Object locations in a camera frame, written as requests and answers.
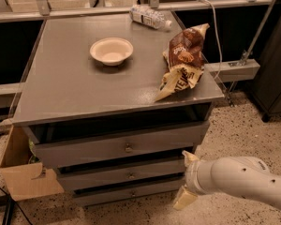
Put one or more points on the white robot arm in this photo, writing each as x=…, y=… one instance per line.
x=241, y=177

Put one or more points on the grey top drawer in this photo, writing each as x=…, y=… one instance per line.
x=76, y=152

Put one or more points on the grey middle drawer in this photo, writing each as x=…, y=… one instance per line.
x=122, y=173

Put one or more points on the metal frame rail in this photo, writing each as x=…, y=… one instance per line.
x=233, y=71

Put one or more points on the grey drawer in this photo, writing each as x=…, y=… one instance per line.
x=128, y=192
x=76, y=152
x=122, y=173

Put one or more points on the cardboard box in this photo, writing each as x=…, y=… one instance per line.
x=25, y=180

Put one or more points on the grey drawer cabinet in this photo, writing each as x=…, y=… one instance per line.
x=68, y=95

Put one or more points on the clear plastic water bottle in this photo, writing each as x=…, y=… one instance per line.
x=149, y=17

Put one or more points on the grey bottom drawer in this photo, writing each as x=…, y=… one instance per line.
x=128, y=192

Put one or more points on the white paper bowl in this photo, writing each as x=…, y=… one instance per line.
x=111, y=51

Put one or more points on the dark grey side cabinet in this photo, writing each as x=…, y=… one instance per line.
x=266, y=87

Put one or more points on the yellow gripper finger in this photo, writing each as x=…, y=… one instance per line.
x=183, y=198
x=189, y=157

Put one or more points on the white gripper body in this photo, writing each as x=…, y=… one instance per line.
x=192, y=176

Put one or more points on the brown yellow chip bag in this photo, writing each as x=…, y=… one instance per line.
x=184, y=59

